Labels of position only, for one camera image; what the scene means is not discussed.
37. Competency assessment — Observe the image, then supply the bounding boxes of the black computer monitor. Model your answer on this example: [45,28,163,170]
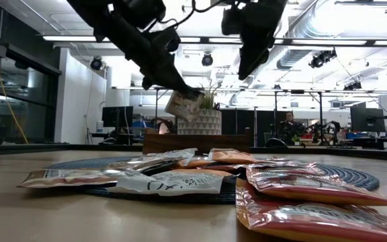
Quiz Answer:
[350,106,386,133]
[101,106,134,128]

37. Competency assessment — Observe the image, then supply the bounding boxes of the white and orange tea packet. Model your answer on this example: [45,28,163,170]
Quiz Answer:
[107,169,234,197]
[176,157,214,169]
[208,148,258,165]

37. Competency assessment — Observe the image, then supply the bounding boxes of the black ceiling camera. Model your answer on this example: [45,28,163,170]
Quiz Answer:
[89,56,103,71]
[201,52,214,67]

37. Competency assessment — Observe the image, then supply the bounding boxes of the wooden tea organizer box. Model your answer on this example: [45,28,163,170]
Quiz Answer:
[142,127,251,155]

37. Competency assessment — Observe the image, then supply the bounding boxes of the black aluminium table frame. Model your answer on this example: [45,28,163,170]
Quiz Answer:
[0,143,387,163]

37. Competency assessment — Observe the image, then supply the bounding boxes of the long ceiling light bar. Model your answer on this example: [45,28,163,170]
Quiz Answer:
[42,35,387,47]

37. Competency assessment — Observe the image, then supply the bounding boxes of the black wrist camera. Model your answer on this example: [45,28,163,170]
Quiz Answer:
[220,6,245,36]
[151,27,181,53]

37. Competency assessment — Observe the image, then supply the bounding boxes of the succulent in patterned white pot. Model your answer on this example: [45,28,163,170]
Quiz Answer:
[177,83,222,136]

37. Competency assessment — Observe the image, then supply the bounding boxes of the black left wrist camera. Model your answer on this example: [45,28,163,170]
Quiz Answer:
[151,27,181,53]

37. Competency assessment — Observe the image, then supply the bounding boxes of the person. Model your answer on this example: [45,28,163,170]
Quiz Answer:
[276,112,307,146]

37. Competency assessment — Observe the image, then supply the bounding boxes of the black ceiling spotlight cluster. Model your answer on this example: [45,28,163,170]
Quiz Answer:
[343,81,363,91]
[308,49,338,69]

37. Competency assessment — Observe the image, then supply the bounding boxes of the round dark blue woven placemat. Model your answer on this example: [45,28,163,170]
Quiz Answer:
[45,155,381,205]

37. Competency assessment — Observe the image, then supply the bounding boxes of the black office partition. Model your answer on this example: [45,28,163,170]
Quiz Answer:
[220,109,294,147]

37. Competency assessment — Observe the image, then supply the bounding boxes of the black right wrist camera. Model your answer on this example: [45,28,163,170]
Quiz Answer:
[220,6,245,36]

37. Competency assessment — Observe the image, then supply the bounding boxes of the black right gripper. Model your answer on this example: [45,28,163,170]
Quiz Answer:
[237,0,288,81]

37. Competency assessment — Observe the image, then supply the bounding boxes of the background robot arms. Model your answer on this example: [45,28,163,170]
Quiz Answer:
[306,120,343,146]

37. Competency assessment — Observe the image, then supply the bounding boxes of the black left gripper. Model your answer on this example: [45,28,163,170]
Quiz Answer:
[94,15,205,101]

